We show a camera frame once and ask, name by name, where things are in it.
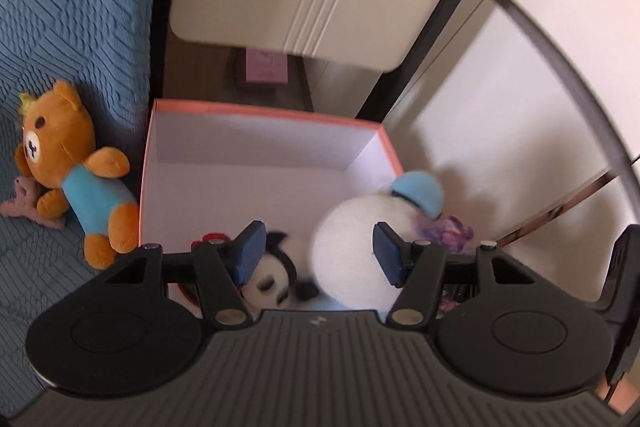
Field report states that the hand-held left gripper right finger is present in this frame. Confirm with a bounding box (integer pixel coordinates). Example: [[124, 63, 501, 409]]
[[373, 222, 541, 329]]

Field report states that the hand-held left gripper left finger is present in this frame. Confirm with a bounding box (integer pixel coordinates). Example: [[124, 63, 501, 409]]
[[102, 221, 267, 329]]

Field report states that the panda plush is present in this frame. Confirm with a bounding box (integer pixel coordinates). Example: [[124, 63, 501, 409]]
[[240, 231, 323, 308]]

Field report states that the blue and white duck plush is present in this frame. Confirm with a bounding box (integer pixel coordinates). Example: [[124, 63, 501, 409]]
[[310, 171, 446, 311]]

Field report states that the purple fuzzy toy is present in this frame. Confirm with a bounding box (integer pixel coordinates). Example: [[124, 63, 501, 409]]
[[419, 215, 475, 254]]

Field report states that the pink cardboard box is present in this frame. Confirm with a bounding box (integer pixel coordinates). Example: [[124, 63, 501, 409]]
[[137, 99, 406, 323]]

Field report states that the white panel with wooden edge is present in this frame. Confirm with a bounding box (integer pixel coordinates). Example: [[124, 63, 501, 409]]
[[382, 2, 623, 250]]

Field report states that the small pink carton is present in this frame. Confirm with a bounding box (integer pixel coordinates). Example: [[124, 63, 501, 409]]
[[245, 48, 289, 86]]

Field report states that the brown bear plush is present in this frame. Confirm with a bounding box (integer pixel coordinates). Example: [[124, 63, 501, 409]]
[[14, 79, 140, 270]]

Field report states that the mauve fuzzy cloth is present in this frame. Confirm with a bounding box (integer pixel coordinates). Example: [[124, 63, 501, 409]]
[[0, 177, 67, 229]]

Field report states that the black curved metal tube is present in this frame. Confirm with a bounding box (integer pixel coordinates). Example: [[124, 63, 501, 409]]
[[474, 0, 640, 168]]

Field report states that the blue quilted chair cushion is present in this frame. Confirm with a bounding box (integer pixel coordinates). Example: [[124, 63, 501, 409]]
[[0, 0, 173, 418]]

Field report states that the black straight metal frame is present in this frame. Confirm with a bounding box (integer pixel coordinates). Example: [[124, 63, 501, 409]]
[[357, 0, 514, 124]]

